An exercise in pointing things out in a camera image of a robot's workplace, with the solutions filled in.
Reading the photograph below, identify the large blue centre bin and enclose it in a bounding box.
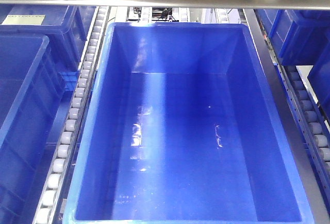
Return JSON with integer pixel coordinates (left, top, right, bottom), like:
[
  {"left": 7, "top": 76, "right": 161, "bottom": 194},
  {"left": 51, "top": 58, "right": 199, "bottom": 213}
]
[{"left": 63, "top": 23, "right": 316, "bottom": 223}]

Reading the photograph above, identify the blue bin left rear labelled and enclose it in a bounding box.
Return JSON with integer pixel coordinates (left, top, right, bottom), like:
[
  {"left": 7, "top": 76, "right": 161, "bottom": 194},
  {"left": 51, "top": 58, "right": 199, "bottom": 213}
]
[{"left": 1, "top": 4, "right": 96, "bottom": 72}]

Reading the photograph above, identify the blue bin left front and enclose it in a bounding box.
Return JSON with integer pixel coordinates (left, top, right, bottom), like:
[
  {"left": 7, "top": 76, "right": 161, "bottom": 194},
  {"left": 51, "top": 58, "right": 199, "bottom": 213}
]
[{"left": 1, "top": 34, "right": 65, "bottom": 223}]

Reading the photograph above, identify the blue bin right rear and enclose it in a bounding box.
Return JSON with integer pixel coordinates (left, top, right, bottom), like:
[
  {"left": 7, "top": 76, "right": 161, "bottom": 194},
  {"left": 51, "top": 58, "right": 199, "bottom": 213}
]
[{"left": 256, "top": 9, "right": 329, "bottom": 66}]

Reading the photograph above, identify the right white roller track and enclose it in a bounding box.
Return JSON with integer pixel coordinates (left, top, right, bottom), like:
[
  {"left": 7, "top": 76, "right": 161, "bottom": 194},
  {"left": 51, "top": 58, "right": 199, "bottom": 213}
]
[{"left": 274, "top": 63, "right": 329, "bottom": 184}]

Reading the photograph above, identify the white roller track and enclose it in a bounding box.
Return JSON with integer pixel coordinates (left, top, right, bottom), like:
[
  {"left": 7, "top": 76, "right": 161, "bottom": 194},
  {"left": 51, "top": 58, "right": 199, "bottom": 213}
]
[
  {"left": 32, "top": 6, "right": 111, "bottom": 223},
  {"left": 274, "top": 63, "right": 329, "bottom": 184}
]

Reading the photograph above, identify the blue bin right front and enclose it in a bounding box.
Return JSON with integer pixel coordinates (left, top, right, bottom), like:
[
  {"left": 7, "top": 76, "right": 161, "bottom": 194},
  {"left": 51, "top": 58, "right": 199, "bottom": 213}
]
[{"left": 308, "top": 45, "right": 329, "bottom": 121}]

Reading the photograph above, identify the left white roller track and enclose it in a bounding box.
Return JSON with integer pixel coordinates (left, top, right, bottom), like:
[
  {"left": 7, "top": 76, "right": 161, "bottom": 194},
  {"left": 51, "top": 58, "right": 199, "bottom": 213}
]
[{"left": 32, "top": 6, "right": 111, "bottom": 223}]

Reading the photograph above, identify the grey steel divider rail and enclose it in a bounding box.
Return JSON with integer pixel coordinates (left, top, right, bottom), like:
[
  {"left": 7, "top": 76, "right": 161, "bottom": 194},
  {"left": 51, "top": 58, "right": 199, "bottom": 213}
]
[{"left": 242, "top": 9, "right": 329, "bottom": 223}]

